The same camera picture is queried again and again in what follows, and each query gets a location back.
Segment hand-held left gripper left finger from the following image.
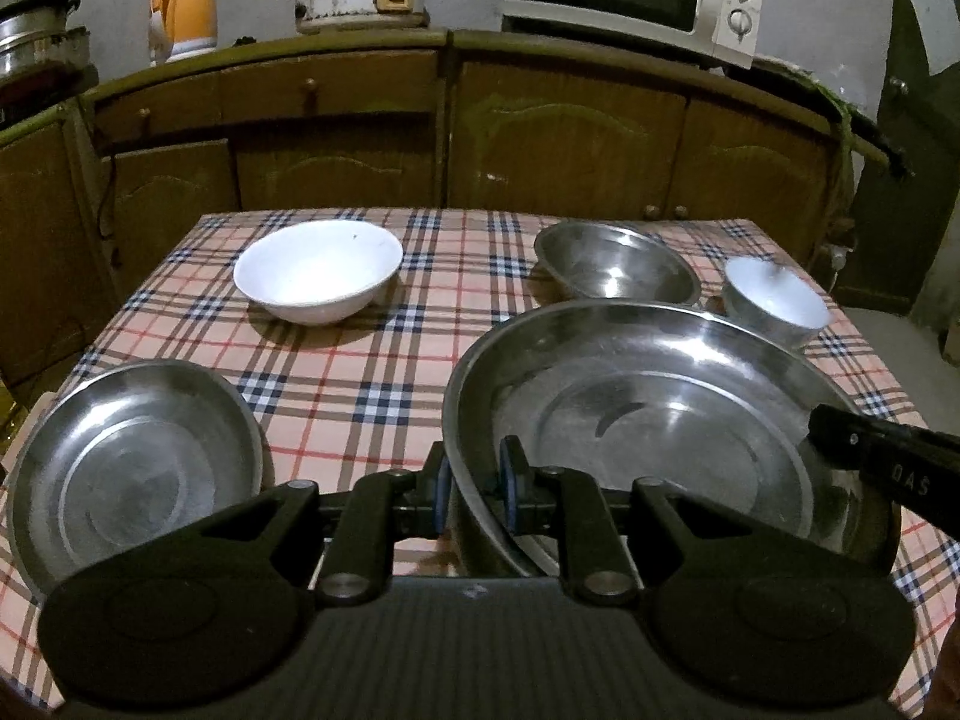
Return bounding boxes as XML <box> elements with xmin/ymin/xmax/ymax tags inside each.
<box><xmin>199</xmin><ymin>441</ymin><xmax>453</xmax><ymax>607</ymax></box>

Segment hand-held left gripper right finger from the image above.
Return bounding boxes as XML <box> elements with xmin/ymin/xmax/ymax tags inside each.
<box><xmin>499</xmin><ymin>435</ymin><xmax>757</xmax><ymax>605</ymax></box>

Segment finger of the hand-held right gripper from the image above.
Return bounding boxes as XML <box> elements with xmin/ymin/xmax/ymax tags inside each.
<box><xmin>807</xmin><ymin>403</ymin><xmax>901</xmax><ymax>482</ymax></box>

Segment large steel basin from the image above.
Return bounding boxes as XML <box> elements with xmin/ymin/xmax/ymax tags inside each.
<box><xmin>442</xmin><ymin>302</ymin><xmax>901</xmax><ymax>578</ymax></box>

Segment white ceramic bowl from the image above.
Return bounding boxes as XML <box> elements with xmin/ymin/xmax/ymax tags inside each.
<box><xmin>232</xmin><ymin>220</ymin><xmax>404</xmax><ymax>326</ymax></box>

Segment plaid tablecloth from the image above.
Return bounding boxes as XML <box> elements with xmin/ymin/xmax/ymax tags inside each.
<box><xmin>0</xmin><ymin>208</ymin><xmax>960</xmax><ymax>710</ymax></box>

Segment small white bowl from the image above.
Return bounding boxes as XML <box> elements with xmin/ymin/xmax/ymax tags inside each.
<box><xmin>722</xmin><ymin>256</ymin><xmax>832</xmax><ymax>350</ymax></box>

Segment steel bowl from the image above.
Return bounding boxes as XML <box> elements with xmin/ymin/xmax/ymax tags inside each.
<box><xmin>534</xmin><ymin>223</ymin><xmax>702</xmax><ymax>308</ymax></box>

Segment dark green door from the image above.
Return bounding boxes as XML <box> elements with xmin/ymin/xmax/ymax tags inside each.
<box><xmin>834</xmin><ymin>0</ymin><xmax>960</xmax><ymax>310</ymax></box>

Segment small steel plate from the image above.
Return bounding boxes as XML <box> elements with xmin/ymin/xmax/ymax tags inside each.
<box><xmin>6</xmin><ymin>360</ymin><xmax>265</xmax><ymax>595</ymax></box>

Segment dark green cloth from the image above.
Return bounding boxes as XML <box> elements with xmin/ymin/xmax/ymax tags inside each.
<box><xmin>754</xmin><ymin>58</ymin><xmax>914</xmax><ymax>177</ymax></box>

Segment wooden kitchen cabinet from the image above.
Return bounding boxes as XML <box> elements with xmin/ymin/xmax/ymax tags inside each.
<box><xmin>0</xmin><ymin>28</ymin><xmax>893</xmax><ymax>391</ymax></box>

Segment white paper sheet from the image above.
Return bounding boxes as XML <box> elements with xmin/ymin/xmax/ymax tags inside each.
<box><xmin>904</xmin><ymin>0</ymin><xmax>960</xmax><ymax>76</ymax></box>

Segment orange electric kettle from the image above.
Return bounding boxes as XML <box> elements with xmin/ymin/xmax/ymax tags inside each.
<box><xmin>148</xmin><ymin>0</ymin><xmax>219</xmax><ymax>65</ymax></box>

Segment stacked steel pots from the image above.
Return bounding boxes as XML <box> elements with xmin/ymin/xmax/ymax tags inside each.
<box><xmin>0</xmin><ymin>0</ymin><xmax>92</xmax><ymax>95</ymax></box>

